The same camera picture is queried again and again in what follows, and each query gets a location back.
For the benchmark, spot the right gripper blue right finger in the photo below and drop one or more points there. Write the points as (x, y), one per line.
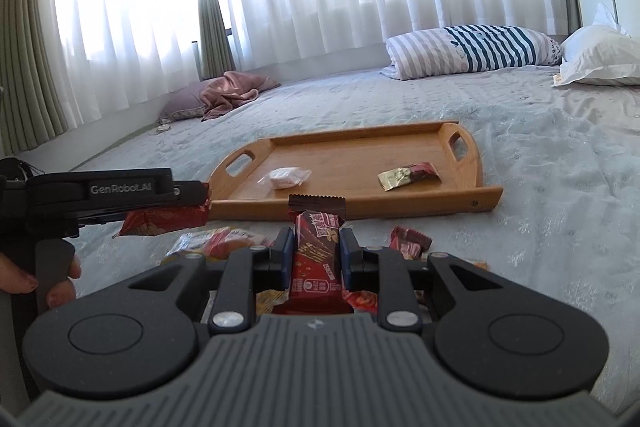
(383, 272)

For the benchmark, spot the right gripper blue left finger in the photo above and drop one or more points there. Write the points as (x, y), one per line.
(247, 272)

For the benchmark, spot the pink bread pack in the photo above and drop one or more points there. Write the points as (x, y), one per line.
(214, 244)

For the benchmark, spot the long red chocolate bar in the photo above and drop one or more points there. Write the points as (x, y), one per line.
(316, 280)

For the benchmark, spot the gold red candy bag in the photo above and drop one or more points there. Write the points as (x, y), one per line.
(402, 176)

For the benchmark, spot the white mochi cake pack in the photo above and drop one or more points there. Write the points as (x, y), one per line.
(285, 177)

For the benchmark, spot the red crinkled snack bag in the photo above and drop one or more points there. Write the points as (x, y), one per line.
(161, 220)

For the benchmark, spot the person's left hand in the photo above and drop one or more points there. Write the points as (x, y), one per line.
(14, 280)

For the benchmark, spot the green drape curtain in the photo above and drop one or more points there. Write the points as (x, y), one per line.
(31, 113)

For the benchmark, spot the wooden serving tray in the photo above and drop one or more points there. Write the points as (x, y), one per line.
(346, 164)

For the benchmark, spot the small trinket on bed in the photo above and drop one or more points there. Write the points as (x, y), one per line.
(162, 127)

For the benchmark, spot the mauve pillow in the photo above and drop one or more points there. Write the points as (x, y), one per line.
(185, 103)

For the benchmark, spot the pink blanket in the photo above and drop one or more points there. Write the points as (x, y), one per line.
(233, 90)

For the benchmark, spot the grey bedspread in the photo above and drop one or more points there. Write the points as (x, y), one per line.
(567, 223)

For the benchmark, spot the striped pillow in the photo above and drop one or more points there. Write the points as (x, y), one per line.
(464, 49)

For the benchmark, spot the white pillow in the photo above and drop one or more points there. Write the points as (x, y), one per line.
(600, 54)

